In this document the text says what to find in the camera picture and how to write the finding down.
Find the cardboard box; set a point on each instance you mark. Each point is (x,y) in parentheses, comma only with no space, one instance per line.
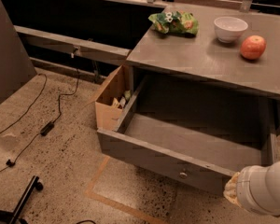
(112,97)

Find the grey cabinet counter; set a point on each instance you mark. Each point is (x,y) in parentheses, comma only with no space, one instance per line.
(204,57)

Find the black chair base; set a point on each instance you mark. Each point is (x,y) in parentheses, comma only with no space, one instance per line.
(7,217)

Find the white bowl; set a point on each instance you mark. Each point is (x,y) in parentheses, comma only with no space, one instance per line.
(229,29)

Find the red apple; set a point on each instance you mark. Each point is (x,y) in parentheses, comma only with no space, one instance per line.
(253,47)

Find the green chip bag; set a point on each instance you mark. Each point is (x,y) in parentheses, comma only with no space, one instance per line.
(179,22)

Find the grey top drawer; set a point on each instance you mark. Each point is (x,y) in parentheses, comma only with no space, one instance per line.
(192,132)

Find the yellow foam-covered gripper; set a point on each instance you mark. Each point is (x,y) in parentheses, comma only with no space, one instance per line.
(243,188)

